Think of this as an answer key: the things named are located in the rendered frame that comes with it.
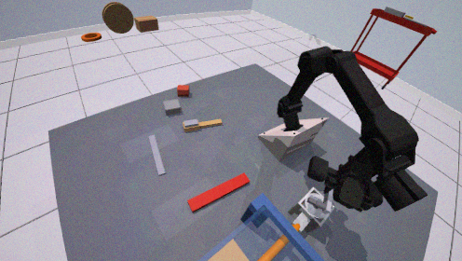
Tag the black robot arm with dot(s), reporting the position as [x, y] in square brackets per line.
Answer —
[389, 140]

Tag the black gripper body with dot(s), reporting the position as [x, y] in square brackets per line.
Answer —
[318, 170]

